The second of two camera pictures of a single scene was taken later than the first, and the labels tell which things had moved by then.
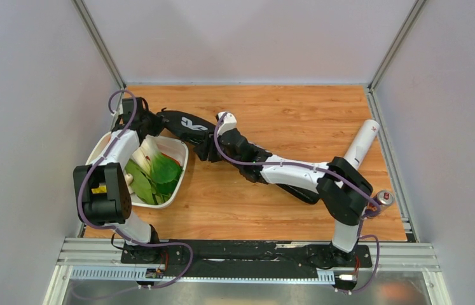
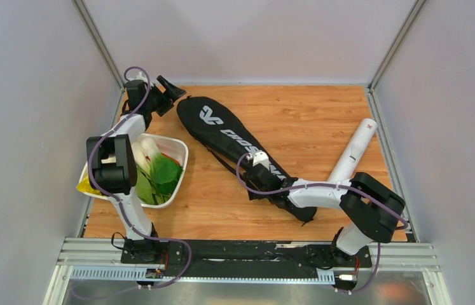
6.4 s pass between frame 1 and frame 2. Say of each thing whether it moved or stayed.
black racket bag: moved
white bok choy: stayed
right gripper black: moved
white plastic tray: stayed
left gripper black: moved
